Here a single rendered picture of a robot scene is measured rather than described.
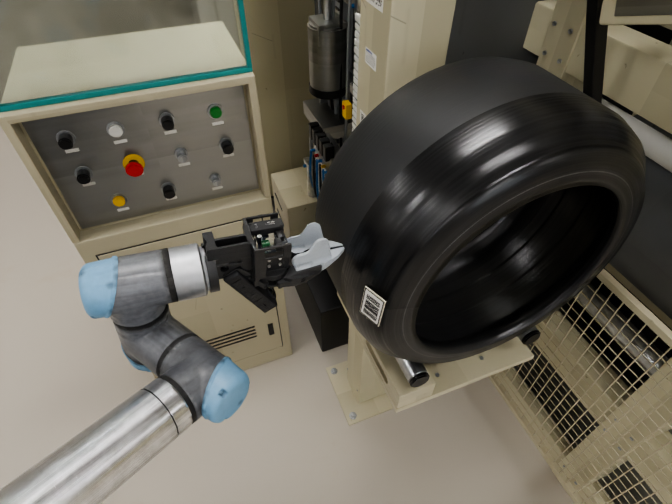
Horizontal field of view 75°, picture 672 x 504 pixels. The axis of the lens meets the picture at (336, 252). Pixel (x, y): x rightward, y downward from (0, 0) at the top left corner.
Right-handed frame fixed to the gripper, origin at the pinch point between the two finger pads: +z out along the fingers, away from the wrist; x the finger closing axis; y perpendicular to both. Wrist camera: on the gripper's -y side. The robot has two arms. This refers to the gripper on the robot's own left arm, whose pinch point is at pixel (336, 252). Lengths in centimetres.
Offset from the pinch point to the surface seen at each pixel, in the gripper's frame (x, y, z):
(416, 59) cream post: 26.1, 18.7, 24.1
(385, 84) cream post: 26.2, 14.3, 18.7
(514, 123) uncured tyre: -5.3, 23.2, 20.3
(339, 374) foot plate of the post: 39, -120, 30
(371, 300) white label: -9.4, -1.8, 2.2
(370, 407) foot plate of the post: 21, -119, 36
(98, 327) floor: 103, -132, -66
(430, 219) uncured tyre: -9.1, 12.5, 8.5
